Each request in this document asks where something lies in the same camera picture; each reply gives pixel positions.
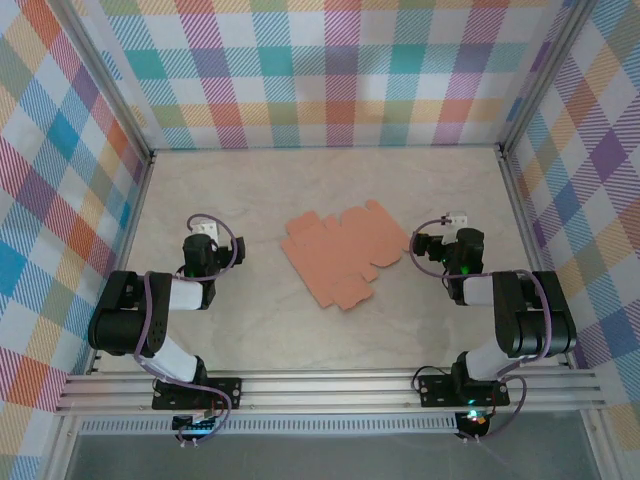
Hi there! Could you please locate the orange paper box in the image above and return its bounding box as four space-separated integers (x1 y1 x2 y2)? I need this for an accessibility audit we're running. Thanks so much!
278 198 412 312

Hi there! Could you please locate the grey metal panel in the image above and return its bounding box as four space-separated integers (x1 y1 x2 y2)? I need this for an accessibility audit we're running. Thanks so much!
64 433 601 480

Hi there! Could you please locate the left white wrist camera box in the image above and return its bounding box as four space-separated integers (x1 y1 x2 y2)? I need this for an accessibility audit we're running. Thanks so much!
192 218 221 244

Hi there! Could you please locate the aluminium table side rail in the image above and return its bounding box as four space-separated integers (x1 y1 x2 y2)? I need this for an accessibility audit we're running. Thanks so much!
497 147 574 369
84 152 157 376

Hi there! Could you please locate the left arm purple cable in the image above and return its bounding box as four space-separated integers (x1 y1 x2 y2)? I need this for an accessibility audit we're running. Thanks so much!
133 213 239 446

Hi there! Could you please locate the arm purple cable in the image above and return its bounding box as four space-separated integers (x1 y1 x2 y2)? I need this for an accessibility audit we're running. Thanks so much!
133 213 239 446
409 215 556 445

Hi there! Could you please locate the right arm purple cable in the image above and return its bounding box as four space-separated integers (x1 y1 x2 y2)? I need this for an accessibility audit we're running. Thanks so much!
409 215 556 445

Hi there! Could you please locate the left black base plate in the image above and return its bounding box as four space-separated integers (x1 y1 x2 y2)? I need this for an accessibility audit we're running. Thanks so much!
151 377 243 411

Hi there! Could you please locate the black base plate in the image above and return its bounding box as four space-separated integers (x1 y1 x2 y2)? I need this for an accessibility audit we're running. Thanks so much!
151 377 243 411
417 373 511 407

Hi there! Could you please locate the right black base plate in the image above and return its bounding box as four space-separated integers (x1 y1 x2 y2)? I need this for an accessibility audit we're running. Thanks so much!
417 373 511 407

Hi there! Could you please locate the long aluminium mounting rail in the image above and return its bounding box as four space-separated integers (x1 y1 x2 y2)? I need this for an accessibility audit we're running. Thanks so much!
53 367 609 414

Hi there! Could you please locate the slotted grey cable duct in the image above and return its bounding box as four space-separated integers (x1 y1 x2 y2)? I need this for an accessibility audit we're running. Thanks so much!
79 417 461 435

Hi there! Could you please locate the aluminium frame post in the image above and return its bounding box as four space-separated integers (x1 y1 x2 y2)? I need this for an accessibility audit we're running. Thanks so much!
52 0 156 161
497 0 601 156

